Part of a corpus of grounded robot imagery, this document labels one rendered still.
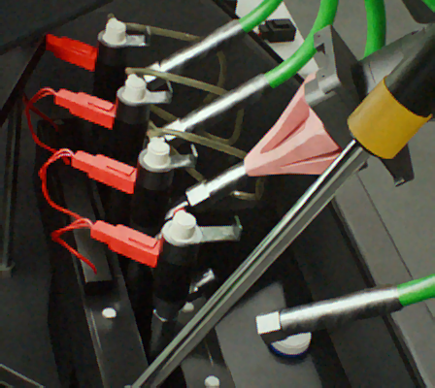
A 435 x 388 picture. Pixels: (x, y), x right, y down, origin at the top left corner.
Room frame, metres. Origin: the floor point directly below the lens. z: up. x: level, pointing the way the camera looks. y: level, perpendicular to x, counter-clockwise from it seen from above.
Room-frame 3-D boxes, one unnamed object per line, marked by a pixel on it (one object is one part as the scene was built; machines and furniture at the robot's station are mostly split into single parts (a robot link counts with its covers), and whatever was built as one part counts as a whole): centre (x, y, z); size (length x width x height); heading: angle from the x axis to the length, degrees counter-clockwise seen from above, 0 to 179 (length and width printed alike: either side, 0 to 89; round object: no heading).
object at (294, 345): (0.81, -0.10, 0.84); 0.04 x 0.04 x 0.01
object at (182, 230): (0.63, 0.02, 1.10); 0.02 x 0.02 x 0.03
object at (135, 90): (0.78, 0.08, 1.10); 0.02 x 0.02 x 0.03
